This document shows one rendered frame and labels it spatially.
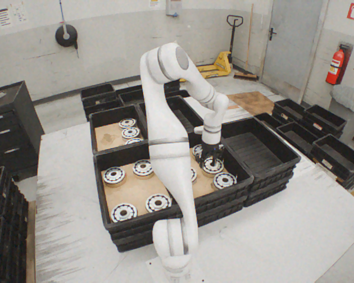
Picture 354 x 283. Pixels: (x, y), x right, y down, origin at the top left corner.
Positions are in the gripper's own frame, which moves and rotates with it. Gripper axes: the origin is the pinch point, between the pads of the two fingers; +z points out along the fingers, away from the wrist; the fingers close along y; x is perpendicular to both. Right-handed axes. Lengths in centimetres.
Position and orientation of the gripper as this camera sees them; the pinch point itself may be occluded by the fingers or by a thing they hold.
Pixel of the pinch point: (208, 164)
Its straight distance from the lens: 97.2
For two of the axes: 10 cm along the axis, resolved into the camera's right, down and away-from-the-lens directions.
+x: -3.7, -5.6, 7.4
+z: 0.0, 7.9, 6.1
